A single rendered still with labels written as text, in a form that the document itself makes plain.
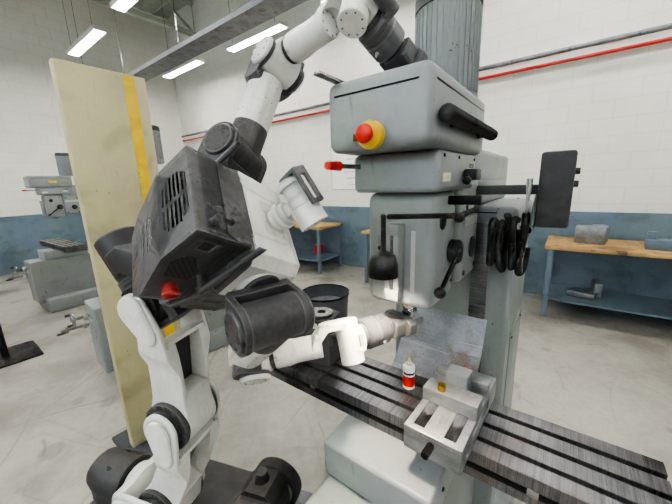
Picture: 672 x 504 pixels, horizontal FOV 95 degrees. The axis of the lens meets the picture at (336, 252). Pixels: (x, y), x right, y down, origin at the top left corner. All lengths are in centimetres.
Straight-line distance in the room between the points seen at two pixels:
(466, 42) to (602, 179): 408
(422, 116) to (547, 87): 453
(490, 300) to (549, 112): 403
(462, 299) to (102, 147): 200
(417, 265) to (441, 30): 69
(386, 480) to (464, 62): 120
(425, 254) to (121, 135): 187
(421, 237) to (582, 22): 469
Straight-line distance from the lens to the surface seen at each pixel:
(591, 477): 108
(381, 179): 83
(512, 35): 543
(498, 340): 137
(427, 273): 85
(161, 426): 104
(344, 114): 79
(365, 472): 107
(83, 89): 224
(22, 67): 988
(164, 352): 92
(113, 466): 147
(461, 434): 95
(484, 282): 130
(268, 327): 57
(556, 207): 106
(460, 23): 115
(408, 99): 71
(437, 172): 77
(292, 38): 93
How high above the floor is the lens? 166
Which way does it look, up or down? 13 degrees down
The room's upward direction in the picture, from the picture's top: 2 degrees counter-clockwise
